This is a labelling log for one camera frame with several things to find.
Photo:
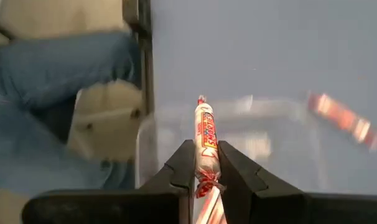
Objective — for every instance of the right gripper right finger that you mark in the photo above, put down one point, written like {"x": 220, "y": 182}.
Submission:
{"x": 269, "y": 202}

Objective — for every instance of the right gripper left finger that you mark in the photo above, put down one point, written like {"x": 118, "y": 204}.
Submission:
{"x": 163, "y": 199}

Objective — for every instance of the red white Smarties candy roll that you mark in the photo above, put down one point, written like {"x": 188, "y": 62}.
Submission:
{"x": 211, "y": 210}
{"x": 207, "y": 140}
{"x": 344, "y": 121}

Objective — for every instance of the clear plastic bin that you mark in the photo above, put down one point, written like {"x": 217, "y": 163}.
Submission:
{"x": 269, "y": 118}

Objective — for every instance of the person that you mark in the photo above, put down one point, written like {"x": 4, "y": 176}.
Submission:
{"x": 51, "y": 71}

